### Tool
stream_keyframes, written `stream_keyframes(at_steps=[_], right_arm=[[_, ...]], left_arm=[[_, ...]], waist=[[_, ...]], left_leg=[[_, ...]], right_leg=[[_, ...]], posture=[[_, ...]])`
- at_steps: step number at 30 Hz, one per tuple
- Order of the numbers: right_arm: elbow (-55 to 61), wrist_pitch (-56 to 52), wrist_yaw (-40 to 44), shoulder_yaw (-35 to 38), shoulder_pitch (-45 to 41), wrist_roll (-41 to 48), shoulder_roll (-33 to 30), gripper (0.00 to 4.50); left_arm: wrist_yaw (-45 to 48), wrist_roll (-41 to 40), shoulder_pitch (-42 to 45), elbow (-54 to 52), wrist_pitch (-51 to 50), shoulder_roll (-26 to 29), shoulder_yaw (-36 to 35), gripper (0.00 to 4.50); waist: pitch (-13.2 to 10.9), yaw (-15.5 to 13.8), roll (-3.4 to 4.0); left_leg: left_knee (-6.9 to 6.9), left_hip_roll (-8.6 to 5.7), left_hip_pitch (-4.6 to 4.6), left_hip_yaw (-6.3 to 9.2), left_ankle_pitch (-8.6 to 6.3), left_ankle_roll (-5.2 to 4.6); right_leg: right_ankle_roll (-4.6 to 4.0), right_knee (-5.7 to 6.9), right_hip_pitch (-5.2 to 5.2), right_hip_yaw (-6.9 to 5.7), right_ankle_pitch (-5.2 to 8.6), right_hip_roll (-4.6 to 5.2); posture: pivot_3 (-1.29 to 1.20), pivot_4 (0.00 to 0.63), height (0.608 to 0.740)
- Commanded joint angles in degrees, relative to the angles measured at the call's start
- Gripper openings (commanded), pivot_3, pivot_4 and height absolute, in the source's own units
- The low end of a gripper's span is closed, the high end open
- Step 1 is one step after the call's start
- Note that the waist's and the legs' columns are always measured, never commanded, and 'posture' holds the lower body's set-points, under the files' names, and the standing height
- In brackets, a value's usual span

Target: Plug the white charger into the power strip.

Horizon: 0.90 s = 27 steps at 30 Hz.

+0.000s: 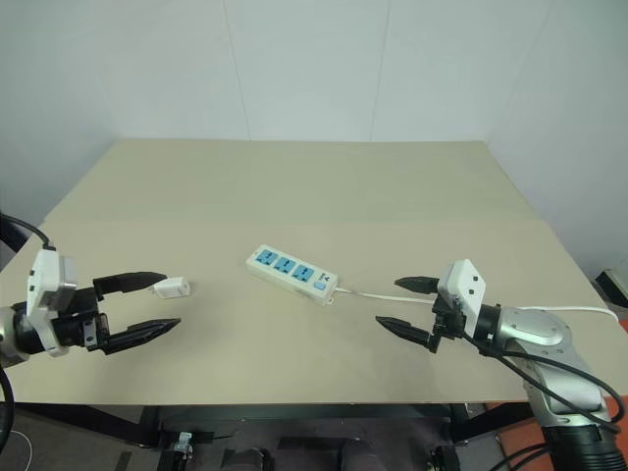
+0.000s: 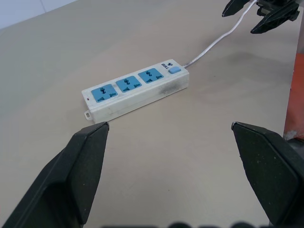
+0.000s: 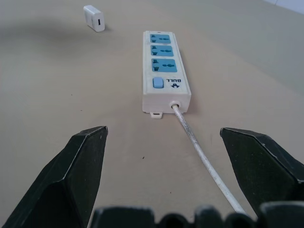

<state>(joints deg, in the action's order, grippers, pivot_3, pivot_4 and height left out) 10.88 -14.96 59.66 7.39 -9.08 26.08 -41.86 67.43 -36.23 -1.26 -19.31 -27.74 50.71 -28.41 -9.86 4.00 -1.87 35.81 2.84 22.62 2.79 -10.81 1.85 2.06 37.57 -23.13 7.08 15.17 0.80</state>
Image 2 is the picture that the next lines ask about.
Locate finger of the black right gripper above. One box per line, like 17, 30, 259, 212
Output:
221, 0, 250, 17
250, 5, 299, 34

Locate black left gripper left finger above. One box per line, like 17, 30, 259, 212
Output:
0, 121, 110, 228

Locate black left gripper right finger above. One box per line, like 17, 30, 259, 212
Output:
231, 121, 304, 228

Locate white power strip blue sockets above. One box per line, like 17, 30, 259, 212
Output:
81, 59, 190, 124

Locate orange red panel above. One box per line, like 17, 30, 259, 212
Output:
283, 53, 304, 141

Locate white power cable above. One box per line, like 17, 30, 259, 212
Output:
182, 0, 258, 67

